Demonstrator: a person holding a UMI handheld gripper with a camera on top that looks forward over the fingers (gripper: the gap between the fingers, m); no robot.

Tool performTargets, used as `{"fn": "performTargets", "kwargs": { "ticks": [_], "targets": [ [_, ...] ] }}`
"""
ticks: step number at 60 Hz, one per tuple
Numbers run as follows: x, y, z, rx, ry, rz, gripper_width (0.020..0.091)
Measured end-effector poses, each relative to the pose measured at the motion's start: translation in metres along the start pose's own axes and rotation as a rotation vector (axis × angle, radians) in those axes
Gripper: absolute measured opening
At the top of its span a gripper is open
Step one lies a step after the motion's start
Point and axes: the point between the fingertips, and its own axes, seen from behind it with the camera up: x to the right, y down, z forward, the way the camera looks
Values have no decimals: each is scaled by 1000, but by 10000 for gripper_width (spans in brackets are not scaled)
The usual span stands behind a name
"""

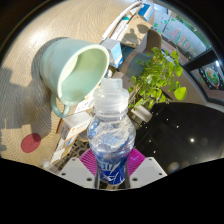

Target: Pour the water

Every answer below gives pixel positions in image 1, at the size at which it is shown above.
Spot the green potted plant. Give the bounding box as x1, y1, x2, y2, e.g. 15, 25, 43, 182
128, 46, 188, 123

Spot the clear bottle with blue label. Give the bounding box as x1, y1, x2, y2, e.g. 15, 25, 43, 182
86, 78, 137, 186

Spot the light blue small box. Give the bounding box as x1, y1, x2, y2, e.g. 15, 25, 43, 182
99, 38, 124, 69

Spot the blue and white small box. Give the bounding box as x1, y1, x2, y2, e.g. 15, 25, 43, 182
138, 3, 155, 22

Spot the pale green ceramic mug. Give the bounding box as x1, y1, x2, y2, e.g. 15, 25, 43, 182
39, 37, 111, 118

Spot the window with festive stickers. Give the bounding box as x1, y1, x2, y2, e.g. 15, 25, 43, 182
151, 3, 224, 104

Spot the flat round red coaster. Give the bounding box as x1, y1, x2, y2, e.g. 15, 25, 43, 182
20, 133, 43, 154

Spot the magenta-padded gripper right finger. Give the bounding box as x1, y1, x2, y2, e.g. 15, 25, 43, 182
127, 148, 168, 189

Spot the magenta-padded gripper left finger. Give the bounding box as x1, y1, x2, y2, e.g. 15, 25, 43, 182
57, 148, 98, 189

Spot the white box with orange print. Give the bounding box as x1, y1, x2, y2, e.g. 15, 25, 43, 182
56, 111, 93, 141

